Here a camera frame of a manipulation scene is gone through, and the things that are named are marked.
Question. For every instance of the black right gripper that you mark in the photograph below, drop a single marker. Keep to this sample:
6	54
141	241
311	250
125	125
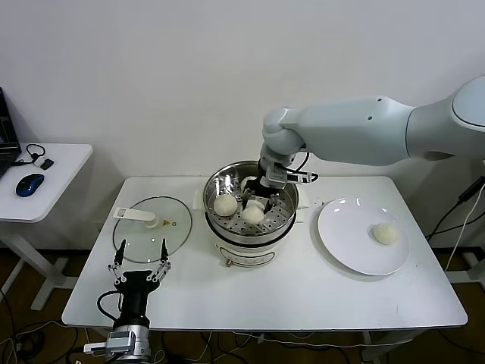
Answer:
259	187

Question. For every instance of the white round plate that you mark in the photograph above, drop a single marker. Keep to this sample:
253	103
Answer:
341	227

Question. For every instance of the white steamed baozi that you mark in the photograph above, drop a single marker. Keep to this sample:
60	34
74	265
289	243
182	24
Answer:
385	234
225	205
245	181
253	216

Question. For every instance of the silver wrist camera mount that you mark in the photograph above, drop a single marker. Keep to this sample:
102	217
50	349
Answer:
276	176
119	339

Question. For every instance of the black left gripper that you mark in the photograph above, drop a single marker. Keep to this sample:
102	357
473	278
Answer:
134	286

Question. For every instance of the small black dongle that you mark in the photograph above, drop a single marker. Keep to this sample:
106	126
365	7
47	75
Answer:
46	165

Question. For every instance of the white electric cooker pot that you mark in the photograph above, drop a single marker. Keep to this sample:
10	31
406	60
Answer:
246	254

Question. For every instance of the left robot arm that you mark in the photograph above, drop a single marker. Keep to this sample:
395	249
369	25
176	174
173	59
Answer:
140	341

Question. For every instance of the black laptop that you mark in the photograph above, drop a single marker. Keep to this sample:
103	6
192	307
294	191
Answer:
7	144

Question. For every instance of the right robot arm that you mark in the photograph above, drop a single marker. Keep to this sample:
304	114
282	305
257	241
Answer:
360	129

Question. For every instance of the stainless steel steamer basket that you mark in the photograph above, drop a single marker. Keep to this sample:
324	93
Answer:
219	182

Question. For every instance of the blue black computer mouse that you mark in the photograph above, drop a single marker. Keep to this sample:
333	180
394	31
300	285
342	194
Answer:
29	186

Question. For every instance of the white side table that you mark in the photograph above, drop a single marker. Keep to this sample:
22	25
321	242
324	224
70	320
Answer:
64	170

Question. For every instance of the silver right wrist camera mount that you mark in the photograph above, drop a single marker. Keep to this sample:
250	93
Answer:
276	176

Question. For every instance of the white table leg frame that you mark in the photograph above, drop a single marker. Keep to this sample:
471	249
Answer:
370	347

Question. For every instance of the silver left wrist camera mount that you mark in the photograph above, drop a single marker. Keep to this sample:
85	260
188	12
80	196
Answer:
119	339

